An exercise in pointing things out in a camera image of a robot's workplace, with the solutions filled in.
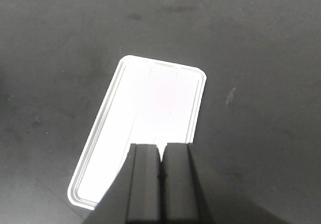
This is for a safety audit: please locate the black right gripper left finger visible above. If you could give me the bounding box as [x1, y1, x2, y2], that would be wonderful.
[85, 144, 161, 223]

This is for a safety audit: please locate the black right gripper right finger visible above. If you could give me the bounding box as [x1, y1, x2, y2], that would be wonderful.
[162, 143, 286, 223]

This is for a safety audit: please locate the metal tray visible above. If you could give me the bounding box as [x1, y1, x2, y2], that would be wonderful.
[67, 55, 207, 210]

